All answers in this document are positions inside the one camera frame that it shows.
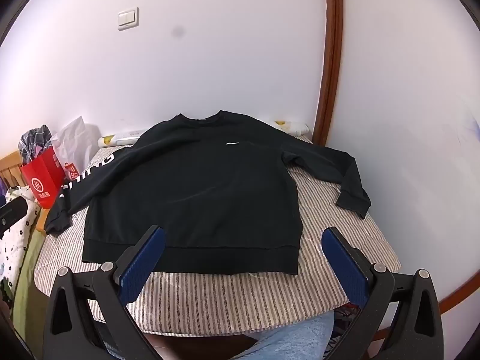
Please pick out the white plastic bag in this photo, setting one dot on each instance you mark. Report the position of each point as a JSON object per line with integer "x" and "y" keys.
{"x": 75, "y": 138}

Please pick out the red paper bag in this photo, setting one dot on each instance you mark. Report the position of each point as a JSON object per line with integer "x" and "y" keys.
{"x": 43, "y": 180}

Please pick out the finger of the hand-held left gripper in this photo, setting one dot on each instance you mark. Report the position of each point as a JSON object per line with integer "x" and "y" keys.
{"x": 13, "y": 215}

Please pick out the plaid cloth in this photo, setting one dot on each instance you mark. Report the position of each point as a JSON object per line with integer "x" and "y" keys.
{"x": 33, "y": 140}

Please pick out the wooden slatted headboard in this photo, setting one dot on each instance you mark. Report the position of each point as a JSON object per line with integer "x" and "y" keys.
{"x": 9, "y": 168}

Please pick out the black sweatshirt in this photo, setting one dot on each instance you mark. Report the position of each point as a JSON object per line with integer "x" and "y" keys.
{"x": 195, "y": 195}

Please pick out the brown wooden door frame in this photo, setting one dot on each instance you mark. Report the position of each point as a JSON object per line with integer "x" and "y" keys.
{"x": 332, "y": 45}

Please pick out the white wall switch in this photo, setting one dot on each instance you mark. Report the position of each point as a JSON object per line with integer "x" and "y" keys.
{"x": 128, "y": 18}

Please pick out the striped mattress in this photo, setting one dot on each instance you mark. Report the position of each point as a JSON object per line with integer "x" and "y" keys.
{"x": 225, "y": 300}

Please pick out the brown wooden baseboard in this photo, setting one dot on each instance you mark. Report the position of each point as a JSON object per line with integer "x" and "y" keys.
{"x": 455, "y": 294}

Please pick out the white flower print quilt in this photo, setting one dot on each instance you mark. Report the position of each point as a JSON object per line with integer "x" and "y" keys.
{"x": 15, "y": 247}

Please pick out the person's light blue pants leg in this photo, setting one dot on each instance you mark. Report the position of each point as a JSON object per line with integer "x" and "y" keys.
{"x": 292, "y": 341}

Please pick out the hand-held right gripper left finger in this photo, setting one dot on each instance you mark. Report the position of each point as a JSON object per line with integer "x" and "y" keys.
{"x": 144, "y": 262}

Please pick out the rolled duck print mat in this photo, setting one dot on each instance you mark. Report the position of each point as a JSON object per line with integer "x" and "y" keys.
{"x": 107, "y": 140}

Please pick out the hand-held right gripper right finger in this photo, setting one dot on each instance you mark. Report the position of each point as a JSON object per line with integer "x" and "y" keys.
{"x": 343, "y": 266}

